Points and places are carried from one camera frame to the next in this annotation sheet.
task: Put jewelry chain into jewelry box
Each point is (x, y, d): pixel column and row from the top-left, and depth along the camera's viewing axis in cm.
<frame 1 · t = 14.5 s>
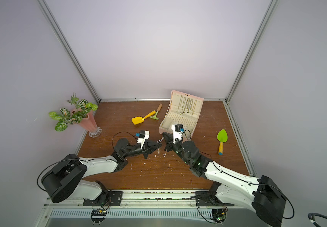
left hand: (161, 146, 72), fingers closed
right hand: (165, 129, 71), fingers closed
pink jewelry box: (185, 109, 100), point 13 cm above the table
yellow toy shovel: (137, 120, 108), point 2 cm above the table
green toy rake: (154, 116, 112), on the table
green leaf toy trowel: (222, 136, 99), on the table
potted plant pink vase: (82, 113, 85), point 23 cm above the table

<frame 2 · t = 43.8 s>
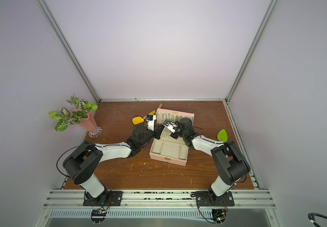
left hand: (165, 125, 84), fingers closed
right hand: (173, 121, 91), fingers closed
pink jewelry box: (166, 147, 87), point 8 cm above the table
the other named things where they were.

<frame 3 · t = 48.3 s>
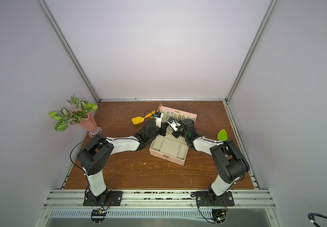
left hand: (169, 123, 89), fingers closed
right hand: (174, 120, 91), fingers closed
the named things where they were.

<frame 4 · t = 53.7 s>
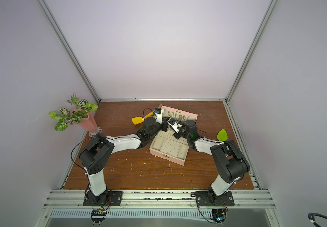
left hand: (169, 117, 88), fingers closed
right hand: (174, 122, 91), fingers closed
the named things where they were.

